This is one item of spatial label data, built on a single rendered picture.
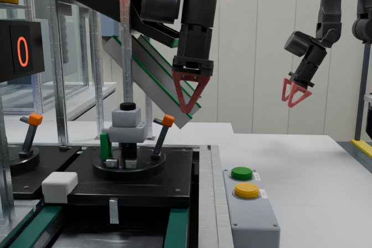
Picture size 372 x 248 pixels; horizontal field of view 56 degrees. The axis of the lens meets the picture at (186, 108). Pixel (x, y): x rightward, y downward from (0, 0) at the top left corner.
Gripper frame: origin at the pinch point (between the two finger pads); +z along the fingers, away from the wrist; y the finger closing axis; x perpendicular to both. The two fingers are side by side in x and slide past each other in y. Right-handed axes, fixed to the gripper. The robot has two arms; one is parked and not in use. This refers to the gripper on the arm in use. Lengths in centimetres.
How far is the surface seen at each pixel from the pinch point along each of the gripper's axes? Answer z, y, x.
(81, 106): 24, -115, -46
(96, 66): -1, -56, -28
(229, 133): 17, -61, 21
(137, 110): 1.8, -1.8, -8.7
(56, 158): 15.0, -8.6, -24.8
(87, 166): 14.3, -3.8, -17.4
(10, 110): 26, -95, -72
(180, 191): 12.6, 7.9, 0.3
